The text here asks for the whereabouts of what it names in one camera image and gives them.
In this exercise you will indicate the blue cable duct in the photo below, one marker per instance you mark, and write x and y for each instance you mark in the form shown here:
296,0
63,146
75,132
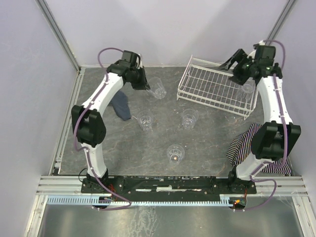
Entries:
97,201

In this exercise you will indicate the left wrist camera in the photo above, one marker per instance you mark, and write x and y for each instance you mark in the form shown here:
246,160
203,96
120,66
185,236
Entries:
139,62

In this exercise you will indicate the clear cup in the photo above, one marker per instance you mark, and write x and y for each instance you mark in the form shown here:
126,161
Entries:
146,120
156,88
189,118
248,89
239,92
175,153

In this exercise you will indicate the dark blue cloth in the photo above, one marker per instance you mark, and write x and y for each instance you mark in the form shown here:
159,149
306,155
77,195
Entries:
119,102

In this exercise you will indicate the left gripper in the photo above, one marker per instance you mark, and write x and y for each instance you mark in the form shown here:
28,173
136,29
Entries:
142,80

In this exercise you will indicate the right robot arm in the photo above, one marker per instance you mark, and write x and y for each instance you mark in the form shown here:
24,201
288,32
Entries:
273,142

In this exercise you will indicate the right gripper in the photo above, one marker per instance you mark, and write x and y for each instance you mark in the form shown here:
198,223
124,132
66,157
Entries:
238,63

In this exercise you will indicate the striped cloth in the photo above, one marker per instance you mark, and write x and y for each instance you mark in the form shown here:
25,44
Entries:
240,148

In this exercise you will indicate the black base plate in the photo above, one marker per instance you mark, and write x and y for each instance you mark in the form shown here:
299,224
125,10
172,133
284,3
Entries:
167,188

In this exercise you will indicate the white wire dish rack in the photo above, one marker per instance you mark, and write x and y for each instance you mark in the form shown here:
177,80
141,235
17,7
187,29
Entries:
202,82

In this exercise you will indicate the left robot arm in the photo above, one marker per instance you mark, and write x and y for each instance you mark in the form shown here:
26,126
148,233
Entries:
87,119

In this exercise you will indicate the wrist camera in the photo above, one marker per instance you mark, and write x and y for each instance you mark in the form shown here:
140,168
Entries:
261,43
139,62

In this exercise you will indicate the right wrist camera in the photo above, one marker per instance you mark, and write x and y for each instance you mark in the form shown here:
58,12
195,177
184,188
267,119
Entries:
261,43

